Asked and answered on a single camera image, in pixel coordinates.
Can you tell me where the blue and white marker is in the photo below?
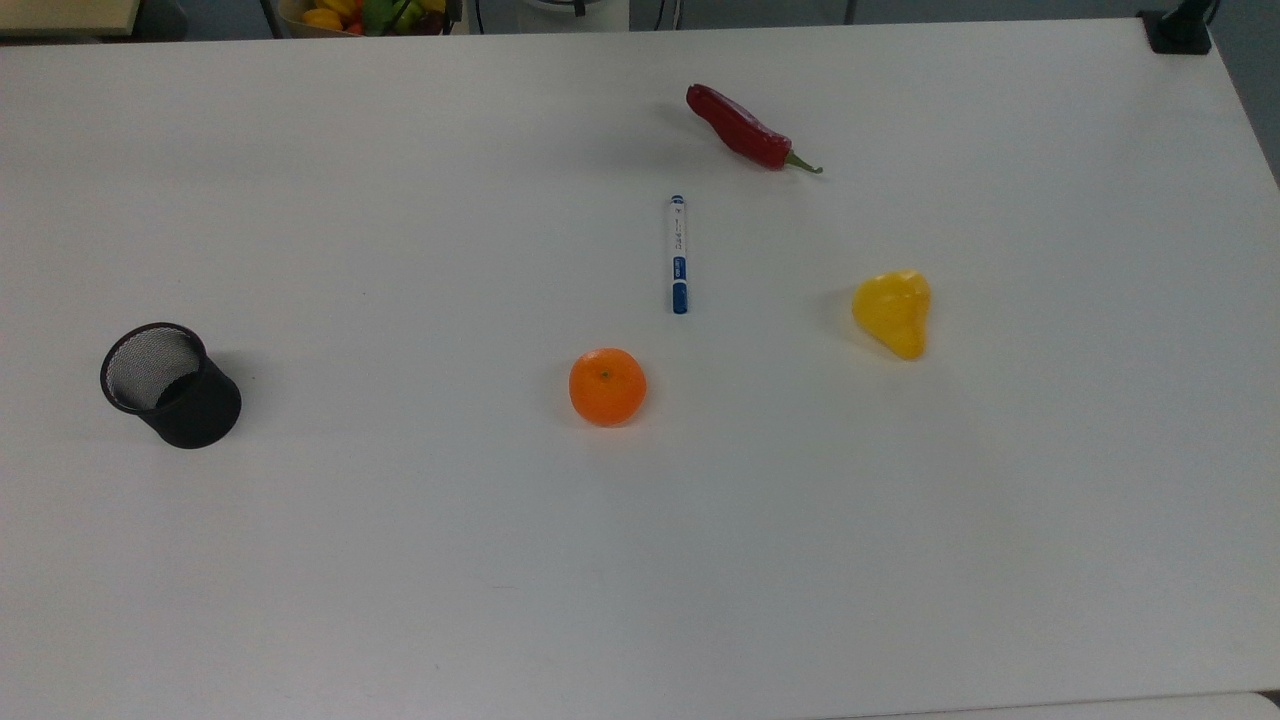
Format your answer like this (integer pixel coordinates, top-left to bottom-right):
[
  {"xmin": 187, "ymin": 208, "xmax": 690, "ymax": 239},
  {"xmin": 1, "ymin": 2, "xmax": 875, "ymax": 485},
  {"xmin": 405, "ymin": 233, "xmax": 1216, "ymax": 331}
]
[{"xmin": 669, "ymin": 194, "xmax": 690, "ymax": 316}]

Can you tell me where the orange toy fruit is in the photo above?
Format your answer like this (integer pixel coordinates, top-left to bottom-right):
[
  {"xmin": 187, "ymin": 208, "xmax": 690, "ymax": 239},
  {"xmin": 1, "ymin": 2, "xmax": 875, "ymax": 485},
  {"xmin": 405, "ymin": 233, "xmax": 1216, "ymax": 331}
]
[{"xmin": 568, "ymin": 347, "xmax": 648, "ymax": 429}]

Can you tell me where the red chili pepper toy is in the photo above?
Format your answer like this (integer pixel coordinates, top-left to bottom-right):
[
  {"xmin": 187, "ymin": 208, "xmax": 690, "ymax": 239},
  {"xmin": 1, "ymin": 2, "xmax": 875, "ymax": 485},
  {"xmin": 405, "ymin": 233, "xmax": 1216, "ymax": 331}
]
[{"xmin": 685, "ymin": 83, "xmax": 824, "ymax": 176}]

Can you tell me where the basket of toy fruit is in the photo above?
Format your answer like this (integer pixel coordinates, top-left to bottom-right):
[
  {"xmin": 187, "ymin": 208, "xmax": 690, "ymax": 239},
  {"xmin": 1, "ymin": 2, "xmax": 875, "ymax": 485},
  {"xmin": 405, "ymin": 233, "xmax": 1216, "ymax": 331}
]
[{"xmin": 274, "ymin": 0, "xmax": 463, "ymax": 39}]

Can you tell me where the black mesh pen cup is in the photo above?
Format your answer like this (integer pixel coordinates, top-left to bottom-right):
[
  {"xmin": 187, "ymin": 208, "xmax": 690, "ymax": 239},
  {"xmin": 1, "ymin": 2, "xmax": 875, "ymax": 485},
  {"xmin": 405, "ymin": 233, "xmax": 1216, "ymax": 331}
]
[{"xmin": 100, "ymin": 322, "xmax": 243, "ymax": 450}]

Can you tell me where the light wooden desk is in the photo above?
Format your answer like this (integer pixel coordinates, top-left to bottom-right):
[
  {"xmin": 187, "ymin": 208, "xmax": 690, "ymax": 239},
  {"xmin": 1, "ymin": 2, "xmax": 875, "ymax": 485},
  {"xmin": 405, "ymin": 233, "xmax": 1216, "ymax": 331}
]
[{"xmin": 0, "ymin": 0, "xmax": 144, "ymax": 42}]

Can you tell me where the black table clamp mount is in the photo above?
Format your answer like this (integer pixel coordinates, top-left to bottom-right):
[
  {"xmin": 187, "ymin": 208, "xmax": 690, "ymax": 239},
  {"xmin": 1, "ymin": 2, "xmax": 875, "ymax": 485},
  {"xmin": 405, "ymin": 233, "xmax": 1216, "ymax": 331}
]
[{"xmin": 1138, "ymin": 0, "xmax": 1219, "ymax": 57}]

